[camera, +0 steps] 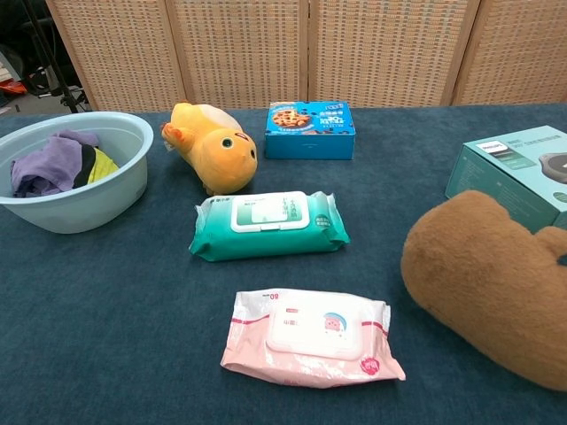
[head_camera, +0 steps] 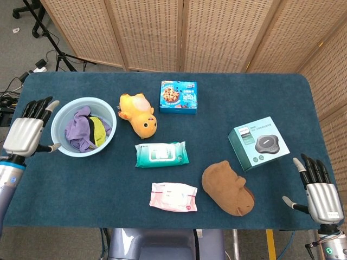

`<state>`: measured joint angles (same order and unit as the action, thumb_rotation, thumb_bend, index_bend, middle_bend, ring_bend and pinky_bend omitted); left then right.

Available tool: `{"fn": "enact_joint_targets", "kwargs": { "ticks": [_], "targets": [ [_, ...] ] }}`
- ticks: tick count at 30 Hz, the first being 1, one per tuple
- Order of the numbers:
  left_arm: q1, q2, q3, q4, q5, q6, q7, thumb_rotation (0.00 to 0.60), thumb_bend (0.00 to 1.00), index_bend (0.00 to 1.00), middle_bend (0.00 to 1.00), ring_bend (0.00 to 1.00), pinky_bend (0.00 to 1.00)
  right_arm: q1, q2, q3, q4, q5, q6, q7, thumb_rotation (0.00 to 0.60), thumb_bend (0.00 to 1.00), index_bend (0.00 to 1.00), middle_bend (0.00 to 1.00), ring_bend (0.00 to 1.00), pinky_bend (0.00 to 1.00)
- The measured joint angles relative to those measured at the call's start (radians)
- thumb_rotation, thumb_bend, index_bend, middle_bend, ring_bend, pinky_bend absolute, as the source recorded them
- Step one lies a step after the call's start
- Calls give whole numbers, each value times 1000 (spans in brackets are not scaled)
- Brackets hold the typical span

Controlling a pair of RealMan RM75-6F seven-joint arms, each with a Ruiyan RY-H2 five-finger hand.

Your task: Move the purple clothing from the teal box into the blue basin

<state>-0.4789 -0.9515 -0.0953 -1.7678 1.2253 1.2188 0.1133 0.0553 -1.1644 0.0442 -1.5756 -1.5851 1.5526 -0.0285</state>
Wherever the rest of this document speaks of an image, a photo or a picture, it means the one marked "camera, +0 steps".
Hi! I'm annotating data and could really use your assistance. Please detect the purple cloth with yellow trim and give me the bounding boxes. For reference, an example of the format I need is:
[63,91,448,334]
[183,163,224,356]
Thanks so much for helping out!
[9,129,120,198]

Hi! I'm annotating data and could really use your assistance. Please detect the green wet wipes pack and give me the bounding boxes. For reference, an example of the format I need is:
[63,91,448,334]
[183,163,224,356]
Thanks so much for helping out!
[188,190,351,263]

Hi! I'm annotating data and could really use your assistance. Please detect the yellow plush toy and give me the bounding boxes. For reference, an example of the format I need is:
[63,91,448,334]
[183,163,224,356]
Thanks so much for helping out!
[159,102,259,197]

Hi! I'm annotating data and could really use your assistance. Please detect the blue cookie box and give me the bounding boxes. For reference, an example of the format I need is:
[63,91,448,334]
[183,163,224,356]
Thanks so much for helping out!
[264,100,357,160]

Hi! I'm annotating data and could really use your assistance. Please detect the brown plush toy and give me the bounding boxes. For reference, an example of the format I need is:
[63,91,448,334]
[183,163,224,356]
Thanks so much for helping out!
[400,189,567,393]

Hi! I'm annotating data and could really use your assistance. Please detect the light teal speaker box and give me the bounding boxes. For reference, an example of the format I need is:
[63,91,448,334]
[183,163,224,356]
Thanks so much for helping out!
[445,125,567,234]

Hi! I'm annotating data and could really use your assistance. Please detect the dark blue table cover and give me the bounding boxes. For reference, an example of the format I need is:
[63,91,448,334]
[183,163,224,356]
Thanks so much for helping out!
[0,104,567,425]

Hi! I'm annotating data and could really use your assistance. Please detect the light blue plastic basin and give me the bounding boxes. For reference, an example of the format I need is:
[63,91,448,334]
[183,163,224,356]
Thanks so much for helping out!
[0,111,155,235]

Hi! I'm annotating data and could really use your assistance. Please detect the black tripod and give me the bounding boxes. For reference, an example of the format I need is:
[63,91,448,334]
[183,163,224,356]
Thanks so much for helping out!
[21,0,89,114]

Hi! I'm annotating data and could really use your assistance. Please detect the wicker folding screen panel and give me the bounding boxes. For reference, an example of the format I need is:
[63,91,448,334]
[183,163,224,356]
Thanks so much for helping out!
[449,0,567,107]
[166,0,311,110]
[307,0,482,109]
[43,0,190,114]

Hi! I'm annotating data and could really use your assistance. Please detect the pink wet wipes pack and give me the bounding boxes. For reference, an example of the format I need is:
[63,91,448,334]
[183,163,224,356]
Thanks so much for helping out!
[220,288,407,390]

